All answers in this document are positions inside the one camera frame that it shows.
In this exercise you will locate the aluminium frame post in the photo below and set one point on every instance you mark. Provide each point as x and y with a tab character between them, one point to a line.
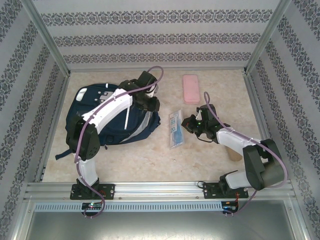
45	35
267	35

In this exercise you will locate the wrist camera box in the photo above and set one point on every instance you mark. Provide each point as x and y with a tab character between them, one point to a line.
146	78
208	112

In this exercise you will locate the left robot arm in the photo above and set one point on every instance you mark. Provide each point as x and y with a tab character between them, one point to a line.
110	110

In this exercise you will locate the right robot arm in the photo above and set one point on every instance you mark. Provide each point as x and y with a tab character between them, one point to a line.
260	165

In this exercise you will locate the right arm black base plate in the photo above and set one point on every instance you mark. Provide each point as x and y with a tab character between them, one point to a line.
210	191

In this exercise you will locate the pink pencil case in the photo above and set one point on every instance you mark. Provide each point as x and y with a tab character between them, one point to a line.
191	88

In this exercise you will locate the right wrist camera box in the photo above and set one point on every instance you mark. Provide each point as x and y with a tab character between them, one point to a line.
208	112

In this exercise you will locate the small controller circuit board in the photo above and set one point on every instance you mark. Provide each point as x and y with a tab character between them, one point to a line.
230	205
92	205

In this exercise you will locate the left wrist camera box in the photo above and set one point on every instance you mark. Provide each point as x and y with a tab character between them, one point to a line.
146	78

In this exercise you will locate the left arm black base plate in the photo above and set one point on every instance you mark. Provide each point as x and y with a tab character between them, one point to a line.
80	192

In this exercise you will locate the aluminium mounting rail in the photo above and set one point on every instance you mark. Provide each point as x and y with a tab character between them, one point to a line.
157	190

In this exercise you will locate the aluminium table side rail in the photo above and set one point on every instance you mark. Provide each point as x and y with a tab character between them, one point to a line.
265	130
51	130

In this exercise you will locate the clear pack of pens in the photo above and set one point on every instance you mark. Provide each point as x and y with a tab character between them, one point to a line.
176	132

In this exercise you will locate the navy blue backpack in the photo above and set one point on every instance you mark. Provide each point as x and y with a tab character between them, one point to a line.
140	127

